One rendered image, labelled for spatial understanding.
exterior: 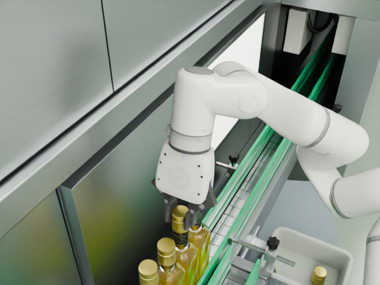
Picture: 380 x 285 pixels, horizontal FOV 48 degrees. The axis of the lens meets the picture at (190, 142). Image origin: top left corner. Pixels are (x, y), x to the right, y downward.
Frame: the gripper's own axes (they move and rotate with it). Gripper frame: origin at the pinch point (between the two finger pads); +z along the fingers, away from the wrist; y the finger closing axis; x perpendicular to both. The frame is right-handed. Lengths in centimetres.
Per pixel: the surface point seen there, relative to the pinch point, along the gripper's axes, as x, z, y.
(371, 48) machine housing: 99, -21, 20
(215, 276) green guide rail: 10.0, 20.3, 6.1
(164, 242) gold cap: -4.7, 3.7, -0.4
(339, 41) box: 109, -20, 7
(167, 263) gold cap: -5.5, 7.5, 1.0
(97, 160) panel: -9.6, -11.4, -12.7
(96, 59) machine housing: -7.6, -28.5, -14.9
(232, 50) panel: 47, -22, -12
